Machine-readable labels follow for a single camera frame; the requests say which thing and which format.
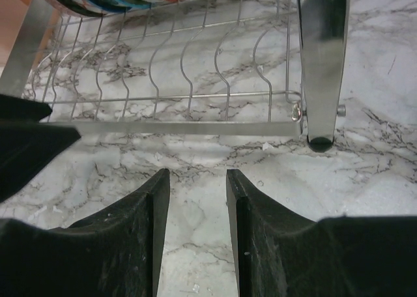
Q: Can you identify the orange plastic file organizer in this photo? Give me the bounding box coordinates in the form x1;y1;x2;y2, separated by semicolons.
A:
0;0;63;79

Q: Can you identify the steel two-tier dish rack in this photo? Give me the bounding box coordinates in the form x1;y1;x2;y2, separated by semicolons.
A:
1;0;350;152

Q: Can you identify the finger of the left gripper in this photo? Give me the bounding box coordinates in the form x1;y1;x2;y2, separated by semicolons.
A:
0;94;52;122
1;122;81;202

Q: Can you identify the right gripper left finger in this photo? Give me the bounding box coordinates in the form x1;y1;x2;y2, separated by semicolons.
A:
1;169;170;296

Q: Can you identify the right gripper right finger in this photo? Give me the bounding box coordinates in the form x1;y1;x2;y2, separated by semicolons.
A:
226;169;416;296

